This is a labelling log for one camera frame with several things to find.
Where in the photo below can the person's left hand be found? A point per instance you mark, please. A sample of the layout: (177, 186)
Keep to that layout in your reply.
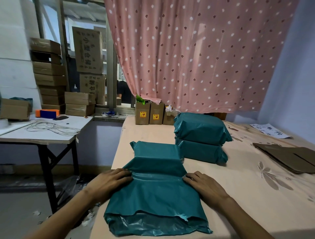
(105, 183)

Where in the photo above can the person's right hand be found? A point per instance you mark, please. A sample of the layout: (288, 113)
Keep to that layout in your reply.
(208, 189)

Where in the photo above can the person's left fingers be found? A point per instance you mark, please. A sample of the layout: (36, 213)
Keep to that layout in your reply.
(123, 175)

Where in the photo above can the person's right fingers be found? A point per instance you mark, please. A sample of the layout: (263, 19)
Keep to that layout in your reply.
(193, 179)

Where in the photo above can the teal plastic mailer bag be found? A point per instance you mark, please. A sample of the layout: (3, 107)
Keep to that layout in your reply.
(157, 197)

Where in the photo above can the person's left forearm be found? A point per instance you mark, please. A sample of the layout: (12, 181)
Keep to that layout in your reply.
(64, 219)

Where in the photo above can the person's right forearm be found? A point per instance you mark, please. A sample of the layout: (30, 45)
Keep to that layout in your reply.
(242, 221)

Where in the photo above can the sealed teal plastic parcel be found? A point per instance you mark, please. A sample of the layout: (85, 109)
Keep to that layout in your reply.
(201, 128)
(203, 151)

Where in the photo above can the clear plastic bag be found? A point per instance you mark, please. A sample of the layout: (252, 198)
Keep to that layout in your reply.
(73, 189)

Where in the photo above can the peach floral table cloth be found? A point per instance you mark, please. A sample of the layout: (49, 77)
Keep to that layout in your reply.
(246, 187)

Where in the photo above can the open small brown box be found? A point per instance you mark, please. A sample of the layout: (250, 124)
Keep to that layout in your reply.
(168, 119)

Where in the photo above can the small brown box yellow label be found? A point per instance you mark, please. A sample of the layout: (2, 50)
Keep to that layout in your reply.
(142, 113)
(156, 113)

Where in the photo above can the green plastic scrap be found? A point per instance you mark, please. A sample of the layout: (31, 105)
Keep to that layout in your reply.
(140, 99)

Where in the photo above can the brown cardboard box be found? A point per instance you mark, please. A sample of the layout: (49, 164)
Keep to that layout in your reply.
(80, 110)
(15, 109)
(80, 98)

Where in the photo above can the black flat object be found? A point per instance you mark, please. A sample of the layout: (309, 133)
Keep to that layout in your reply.
(60, 118)

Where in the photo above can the white folding table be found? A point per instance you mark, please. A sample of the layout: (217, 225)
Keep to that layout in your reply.
(46, 137)

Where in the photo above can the white paper with handwriting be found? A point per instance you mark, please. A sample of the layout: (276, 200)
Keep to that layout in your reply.
(269, 130)

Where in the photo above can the orange and blue tape dispenser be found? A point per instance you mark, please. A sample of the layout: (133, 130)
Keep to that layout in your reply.
(47, 113)

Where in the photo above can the stack of flat cardboard sheets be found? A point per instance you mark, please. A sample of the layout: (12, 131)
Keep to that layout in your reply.
(290, 157)

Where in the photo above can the pink polka-dot curtain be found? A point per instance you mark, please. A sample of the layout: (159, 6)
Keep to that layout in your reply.
(201, 54)

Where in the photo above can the tall stack of cardboard boxes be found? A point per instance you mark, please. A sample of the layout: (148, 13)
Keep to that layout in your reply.
(49, 73)

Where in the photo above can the large printed cardboard sheet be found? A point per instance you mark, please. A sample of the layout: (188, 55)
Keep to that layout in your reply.
(87, 50)

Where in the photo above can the white tape roll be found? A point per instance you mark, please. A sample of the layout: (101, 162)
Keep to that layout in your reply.
(3, 123)

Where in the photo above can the metal window frame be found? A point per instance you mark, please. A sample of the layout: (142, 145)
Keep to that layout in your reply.
(110, 73)

